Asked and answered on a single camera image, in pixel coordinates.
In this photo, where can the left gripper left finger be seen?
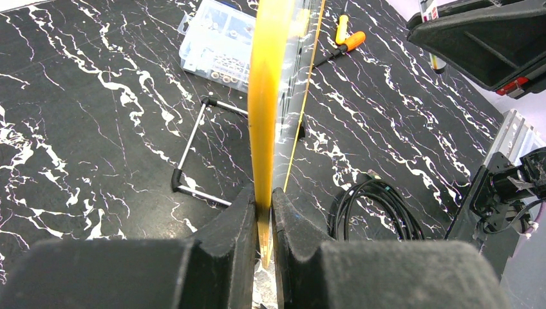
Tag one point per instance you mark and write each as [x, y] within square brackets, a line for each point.
[212, 268]

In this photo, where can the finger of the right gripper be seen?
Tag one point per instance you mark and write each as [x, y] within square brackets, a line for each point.
[499, 45]

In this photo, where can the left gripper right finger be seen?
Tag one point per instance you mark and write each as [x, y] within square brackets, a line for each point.
[315, 271]

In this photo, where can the yellow framed whiteboard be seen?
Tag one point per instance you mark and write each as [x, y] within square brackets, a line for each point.
[284, 45]

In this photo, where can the black white marker pen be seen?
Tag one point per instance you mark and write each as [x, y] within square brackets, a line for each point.
[428, 12]

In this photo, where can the clear plastic screw box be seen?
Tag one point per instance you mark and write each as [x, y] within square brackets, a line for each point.
[217, 44]

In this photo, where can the orange handled screwdriver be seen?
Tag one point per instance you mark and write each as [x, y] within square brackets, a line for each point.
[348, 45]

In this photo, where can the yellow handled screwdriver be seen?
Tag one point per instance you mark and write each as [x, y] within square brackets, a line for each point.
[341, 31]

